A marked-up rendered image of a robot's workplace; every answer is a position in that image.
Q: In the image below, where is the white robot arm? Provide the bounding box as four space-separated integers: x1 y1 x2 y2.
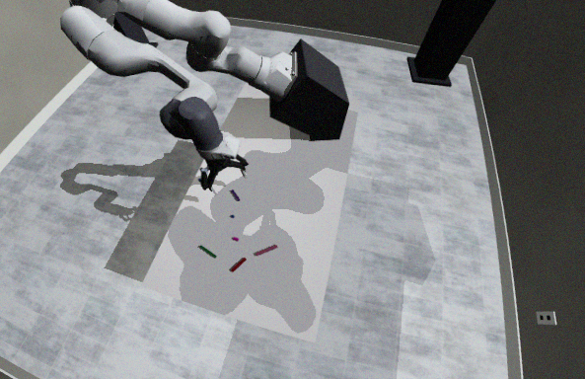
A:
60 0 297 160

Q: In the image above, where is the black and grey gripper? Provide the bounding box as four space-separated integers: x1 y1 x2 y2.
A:
199 154 248 195

